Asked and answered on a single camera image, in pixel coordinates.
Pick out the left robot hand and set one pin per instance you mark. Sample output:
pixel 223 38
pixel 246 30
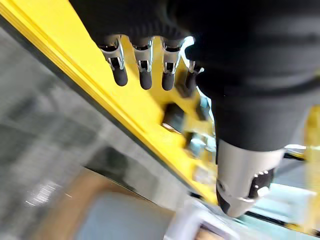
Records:
pixel 245 62

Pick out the black plastic housing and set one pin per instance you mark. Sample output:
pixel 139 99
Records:
pixel 175 117

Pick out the yellow metal shelf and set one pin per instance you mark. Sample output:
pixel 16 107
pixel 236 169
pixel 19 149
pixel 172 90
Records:
pixel 130 100

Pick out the brown cardboard box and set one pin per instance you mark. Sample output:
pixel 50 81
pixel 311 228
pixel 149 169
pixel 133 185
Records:
pixel 82 200

